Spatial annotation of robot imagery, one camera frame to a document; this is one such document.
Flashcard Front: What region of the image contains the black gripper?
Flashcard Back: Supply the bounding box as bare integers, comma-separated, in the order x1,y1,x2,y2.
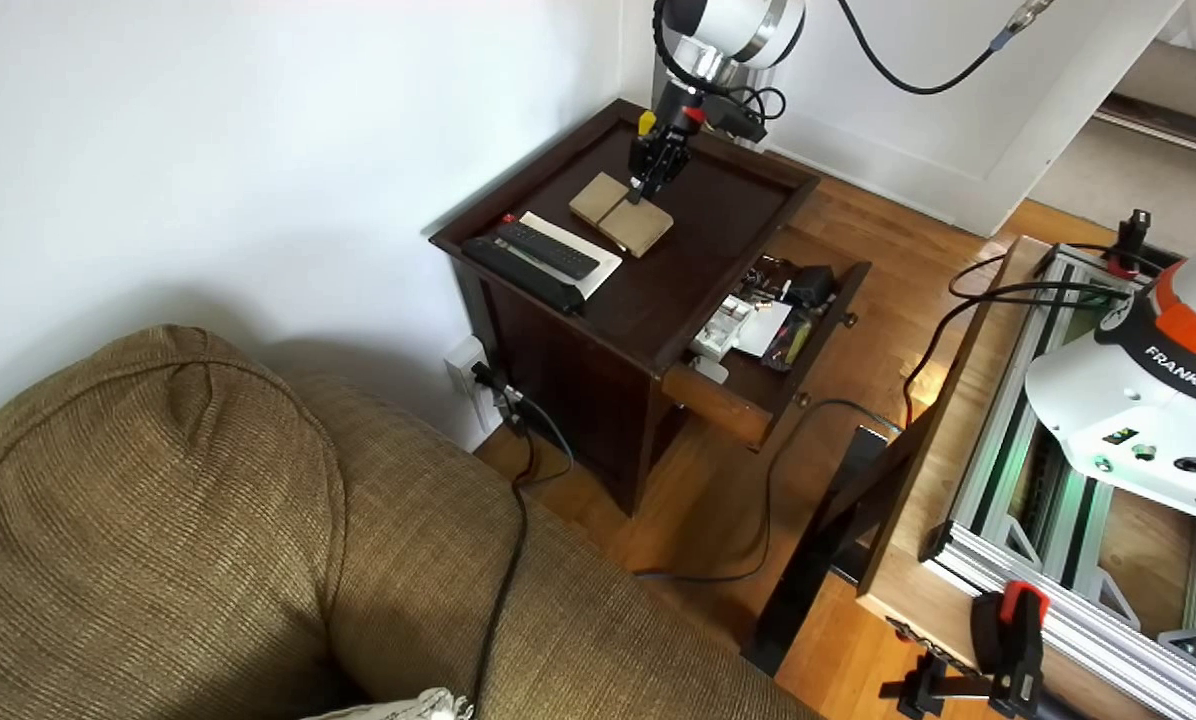
624,116,694,209

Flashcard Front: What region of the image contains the aluminium profile frame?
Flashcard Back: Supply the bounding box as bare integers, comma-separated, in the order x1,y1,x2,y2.
914,230,1196,720

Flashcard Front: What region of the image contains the small black pouch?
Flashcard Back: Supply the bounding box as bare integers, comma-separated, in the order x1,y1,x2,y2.
783,262,838,306

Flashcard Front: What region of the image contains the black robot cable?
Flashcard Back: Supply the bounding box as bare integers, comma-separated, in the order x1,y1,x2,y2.
830,0,1059,100

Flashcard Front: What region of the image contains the black remote control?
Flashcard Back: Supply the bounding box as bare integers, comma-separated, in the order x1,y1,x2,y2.
465,217,601,321

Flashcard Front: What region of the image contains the brown note pad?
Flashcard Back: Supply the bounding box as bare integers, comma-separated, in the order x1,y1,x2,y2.
563,168,678,260

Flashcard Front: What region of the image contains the black power cable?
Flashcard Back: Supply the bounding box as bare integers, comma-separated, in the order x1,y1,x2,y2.
466,375,581,713
626,393,909,588
898,249,1140,432

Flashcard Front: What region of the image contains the dark wooden side table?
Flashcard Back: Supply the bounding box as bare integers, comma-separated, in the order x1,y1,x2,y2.
425,94,818,515

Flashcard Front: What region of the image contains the white wall outlet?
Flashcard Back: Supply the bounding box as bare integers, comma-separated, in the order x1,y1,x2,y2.
439,330,506,406

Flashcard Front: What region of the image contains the olive fabric sofa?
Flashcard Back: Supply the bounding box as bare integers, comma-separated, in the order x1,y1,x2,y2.
0,321,812,720

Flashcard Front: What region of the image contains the wooden base board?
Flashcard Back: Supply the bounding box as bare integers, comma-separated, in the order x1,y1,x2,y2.
854,230,1159,720

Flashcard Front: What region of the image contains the white box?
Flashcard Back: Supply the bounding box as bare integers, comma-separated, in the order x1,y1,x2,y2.
691,290,795,389

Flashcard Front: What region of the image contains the open wooden drawer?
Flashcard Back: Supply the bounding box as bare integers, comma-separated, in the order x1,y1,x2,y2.
655,251,876,452

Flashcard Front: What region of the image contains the red black clamp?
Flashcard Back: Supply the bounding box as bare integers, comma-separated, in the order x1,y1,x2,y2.
1113,202,1154,275
969,574,1055,720

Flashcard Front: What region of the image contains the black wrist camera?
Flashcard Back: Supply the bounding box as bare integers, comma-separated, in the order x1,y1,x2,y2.
700,93,771,146

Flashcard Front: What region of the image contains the white pillow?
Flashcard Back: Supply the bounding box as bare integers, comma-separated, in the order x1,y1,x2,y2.
297,685,479,720

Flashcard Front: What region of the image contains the black stand leg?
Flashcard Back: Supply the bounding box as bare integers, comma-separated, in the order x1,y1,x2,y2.
746,419,925,675

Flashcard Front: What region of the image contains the black silver rectangular device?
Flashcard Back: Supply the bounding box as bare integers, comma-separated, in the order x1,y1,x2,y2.
513,209,626,302

